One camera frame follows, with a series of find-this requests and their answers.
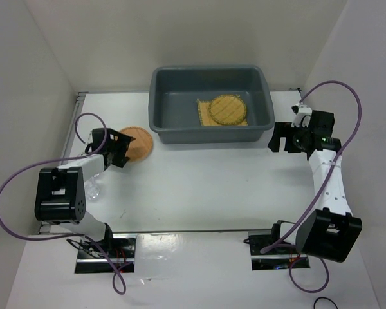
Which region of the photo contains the yellow round woven coaster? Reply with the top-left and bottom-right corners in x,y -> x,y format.
208,95 -> 247,126

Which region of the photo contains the square bamboo mat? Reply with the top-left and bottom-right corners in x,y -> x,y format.
196,99 -> 248,127

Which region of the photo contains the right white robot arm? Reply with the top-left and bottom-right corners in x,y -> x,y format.
268,104 -> 362,263

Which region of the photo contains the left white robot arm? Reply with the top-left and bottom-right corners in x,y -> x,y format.
34,128 -> 136,258

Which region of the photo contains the grey plastic bin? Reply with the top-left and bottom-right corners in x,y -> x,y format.
148,64 -> 275,144

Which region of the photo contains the orange round woven coaster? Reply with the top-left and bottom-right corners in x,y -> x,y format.
119,126 -> 153,162

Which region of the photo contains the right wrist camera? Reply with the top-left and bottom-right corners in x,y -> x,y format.
291,103 -> 313,128

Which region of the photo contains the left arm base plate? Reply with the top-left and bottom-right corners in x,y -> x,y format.
67,233 -> 137,274

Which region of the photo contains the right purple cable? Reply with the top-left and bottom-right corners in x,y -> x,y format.
259,80 -> 363,294

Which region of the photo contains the purple cable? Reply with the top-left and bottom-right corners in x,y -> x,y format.
259,80 -> 363,294
0,112 -> 128,295

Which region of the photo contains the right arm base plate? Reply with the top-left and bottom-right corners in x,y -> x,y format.
243,230 -> 310,271

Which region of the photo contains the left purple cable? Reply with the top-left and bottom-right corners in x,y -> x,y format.
0,112 -> 128,295

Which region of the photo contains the black cable loop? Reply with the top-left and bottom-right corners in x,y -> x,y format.
313,296 -> 338,309

